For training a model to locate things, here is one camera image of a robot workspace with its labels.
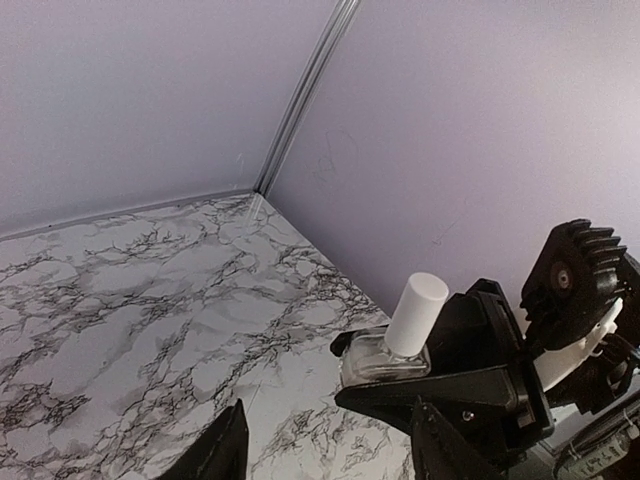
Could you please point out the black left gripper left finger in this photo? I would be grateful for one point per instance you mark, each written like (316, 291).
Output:
(220, 452)

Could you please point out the right aluminium frame post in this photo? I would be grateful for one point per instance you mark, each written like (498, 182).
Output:
(303, 95)

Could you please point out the clear nail polish bottle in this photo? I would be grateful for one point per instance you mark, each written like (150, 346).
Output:
(367, 359)

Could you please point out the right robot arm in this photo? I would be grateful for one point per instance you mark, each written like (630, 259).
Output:
(601, 386)

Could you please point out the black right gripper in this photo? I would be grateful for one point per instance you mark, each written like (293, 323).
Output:
(501, 393)

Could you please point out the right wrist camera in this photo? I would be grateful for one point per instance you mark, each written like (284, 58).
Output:
(582, 282)

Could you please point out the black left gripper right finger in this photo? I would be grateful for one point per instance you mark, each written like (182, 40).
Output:
(440, 452)

